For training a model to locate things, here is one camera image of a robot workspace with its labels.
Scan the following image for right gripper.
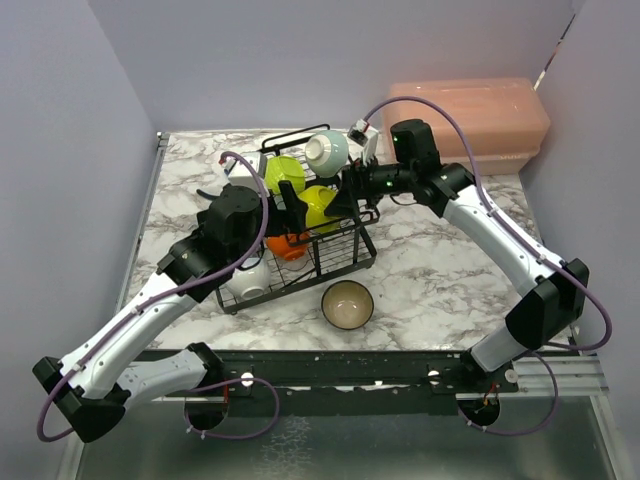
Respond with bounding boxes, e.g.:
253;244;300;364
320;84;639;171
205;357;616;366
324;150;415;219

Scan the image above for black wire dish rack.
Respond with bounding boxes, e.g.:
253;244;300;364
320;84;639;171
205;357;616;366
215;123;380;315

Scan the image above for yellow-green bowl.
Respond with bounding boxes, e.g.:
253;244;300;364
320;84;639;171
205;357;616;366
298;185;340;234

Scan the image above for orange bowl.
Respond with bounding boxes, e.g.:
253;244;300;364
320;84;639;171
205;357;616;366
266;234;308;262

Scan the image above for white square bowl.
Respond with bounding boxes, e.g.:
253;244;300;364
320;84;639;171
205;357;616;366
264;155;306;195

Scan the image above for pale teal bowl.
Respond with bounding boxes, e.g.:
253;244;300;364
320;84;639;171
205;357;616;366
304;130;349;178

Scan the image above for black rimmed bowl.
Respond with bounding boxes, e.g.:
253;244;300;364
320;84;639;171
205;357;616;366
321;280;375;331

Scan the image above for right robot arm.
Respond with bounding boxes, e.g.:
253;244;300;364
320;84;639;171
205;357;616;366
328;119;589;391

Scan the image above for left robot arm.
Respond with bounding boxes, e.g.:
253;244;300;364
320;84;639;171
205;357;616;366
33;181;283;443

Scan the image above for pink plastic storage box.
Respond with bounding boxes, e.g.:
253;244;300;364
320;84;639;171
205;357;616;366
389;77;550;175

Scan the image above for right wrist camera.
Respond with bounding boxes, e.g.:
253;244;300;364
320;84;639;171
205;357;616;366
347;119;379;166

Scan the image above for blue handled pliers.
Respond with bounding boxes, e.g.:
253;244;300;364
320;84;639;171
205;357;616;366
195;189;219;201

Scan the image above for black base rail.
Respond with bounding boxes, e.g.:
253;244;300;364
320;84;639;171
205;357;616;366
168;350;518;417

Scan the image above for aluminium frame rail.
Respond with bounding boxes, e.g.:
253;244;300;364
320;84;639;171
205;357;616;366
513;356;609;397

